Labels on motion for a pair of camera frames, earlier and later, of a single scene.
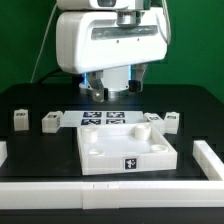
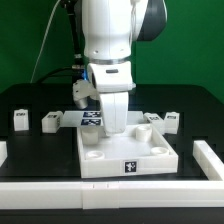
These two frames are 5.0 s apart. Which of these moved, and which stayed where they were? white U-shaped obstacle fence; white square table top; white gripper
Moved: white gripper
Stayed: white U-shaped obstacle fence; white square table top
